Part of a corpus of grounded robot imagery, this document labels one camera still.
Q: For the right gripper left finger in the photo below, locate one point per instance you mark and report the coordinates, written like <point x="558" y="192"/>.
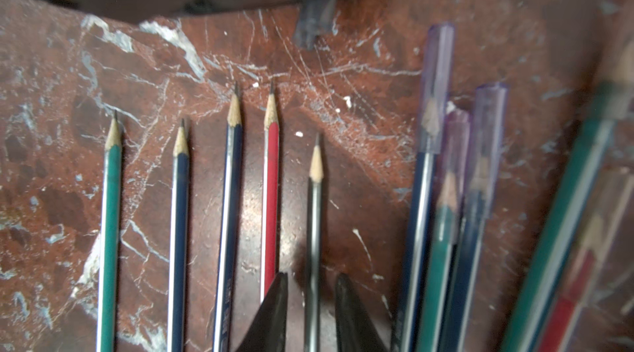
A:
<point x="267" y="331"/>

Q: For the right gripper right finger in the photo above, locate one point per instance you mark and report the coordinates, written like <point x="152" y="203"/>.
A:
<point x="354" y="328"/>

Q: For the dark blue pencil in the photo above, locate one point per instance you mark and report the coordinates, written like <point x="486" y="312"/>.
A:
<point x="178" y="241"/>

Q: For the blue striped pencil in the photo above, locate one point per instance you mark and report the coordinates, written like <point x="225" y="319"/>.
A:
<point x="229" y="225"/>

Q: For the red striped pencil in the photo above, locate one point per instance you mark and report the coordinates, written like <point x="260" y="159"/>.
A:
<point x="269" y="254"/>

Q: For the blue tinted pencil cap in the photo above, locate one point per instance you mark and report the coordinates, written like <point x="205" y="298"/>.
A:
<point x="316" y="19"/>

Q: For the blue pencil purple cap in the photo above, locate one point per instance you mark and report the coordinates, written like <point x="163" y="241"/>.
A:
<point x="434" y="86"/>

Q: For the red pencil brown cap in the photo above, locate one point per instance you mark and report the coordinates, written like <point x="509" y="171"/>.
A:
<point x="595" y="235"/>

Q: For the navy pencil purple cap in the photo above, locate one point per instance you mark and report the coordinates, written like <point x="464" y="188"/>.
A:
<point x="483" y="160"/>

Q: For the green pencil pink cap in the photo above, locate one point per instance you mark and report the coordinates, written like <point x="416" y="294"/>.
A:
<point x="613" y="92"/>

